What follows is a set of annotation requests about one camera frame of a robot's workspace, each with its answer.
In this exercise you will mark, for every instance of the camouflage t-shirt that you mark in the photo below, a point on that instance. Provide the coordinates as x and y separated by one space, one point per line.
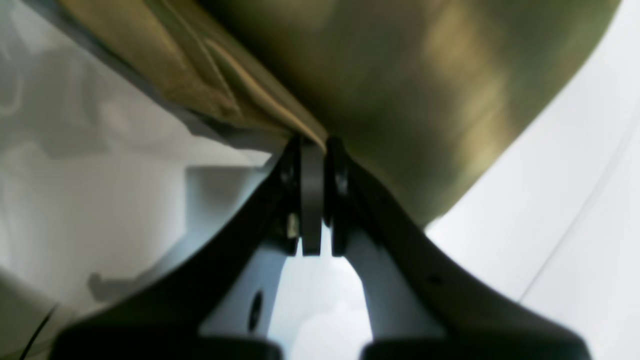
425 94

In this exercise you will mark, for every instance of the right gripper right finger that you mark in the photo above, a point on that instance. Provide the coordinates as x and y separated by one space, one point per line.
421 304

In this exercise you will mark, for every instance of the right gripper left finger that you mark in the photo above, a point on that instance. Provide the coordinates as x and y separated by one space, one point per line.
218 303

